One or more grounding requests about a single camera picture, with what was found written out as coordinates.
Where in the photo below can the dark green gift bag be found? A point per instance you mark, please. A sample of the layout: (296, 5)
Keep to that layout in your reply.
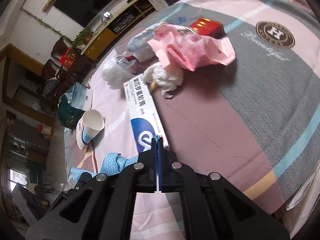
(73, 104)

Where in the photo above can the white plastic bag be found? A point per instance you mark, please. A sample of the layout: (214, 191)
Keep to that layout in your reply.
(120, 69)

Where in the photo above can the pink plastic wrapper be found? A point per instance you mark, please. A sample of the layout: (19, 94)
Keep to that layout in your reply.
(179, 46)

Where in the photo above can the plaid pastel tablecloth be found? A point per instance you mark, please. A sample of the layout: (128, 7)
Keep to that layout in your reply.
(255, 121)

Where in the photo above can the red cigarette box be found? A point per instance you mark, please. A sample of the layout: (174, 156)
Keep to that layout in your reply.
(207, 27)

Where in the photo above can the striped paper cup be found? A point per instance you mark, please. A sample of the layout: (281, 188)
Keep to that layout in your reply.
(88, 127)

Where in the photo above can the clear crumpled plastic wrapper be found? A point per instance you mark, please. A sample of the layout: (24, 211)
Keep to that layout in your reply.
(140, 41)

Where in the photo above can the potted green plant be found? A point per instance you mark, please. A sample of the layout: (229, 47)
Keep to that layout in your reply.
(83, 37)

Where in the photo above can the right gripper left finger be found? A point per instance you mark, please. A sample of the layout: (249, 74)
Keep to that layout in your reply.
(103, 207)

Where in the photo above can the wooden tv cabinet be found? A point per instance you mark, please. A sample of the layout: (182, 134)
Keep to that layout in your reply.
(126, 17)

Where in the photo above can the white tissue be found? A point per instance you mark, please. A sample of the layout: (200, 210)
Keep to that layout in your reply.
(166, 78)

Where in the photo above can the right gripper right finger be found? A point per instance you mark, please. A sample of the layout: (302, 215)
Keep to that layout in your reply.
(212, 207)

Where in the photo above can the white ointment box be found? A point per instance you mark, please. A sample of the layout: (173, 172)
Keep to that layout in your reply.
(145, 120)

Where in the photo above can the red gift box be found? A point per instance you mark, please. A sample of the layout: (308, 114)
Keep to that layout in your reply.
(69, 57)

